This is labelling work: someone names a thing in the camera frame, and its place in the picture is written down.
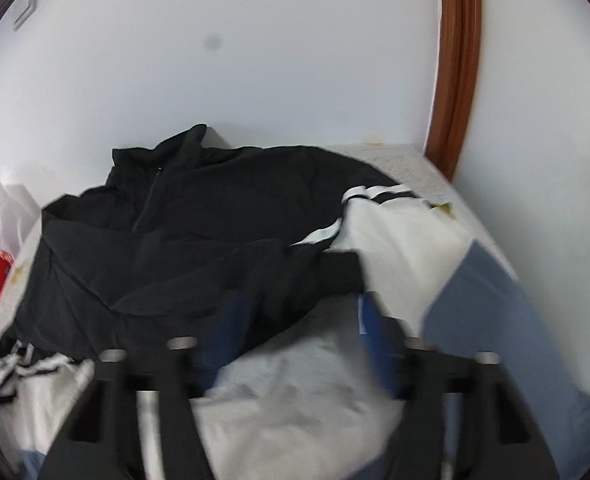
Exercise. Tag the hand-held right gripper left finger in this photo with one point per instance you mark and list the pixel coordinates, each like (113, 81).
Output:
(220, 355)

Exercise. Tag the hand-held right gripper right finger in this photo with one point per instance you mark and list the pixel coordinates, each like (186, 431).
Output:
(375, 342)

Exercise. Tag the white and blue garment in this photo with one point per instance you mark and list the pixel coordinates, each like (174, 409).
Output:
(405, 245)

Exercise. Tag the black jacket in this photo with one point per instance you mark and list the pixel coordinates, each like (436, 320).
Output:
(200, 235)

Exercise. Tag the black and white striped cloth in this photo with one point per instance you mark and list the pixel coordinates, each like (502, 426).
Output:
(30, 400)

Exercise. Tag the white plastic bag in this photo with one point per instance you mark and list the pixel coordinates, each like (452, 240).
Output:
(5, 215)

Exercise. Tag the brown wooden door frame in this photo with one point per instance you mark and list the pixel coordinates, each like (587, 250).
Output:
(457, 60)

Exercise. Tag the white wall switch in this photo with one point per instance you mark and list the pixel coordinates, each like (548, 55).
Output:
(26, 6)

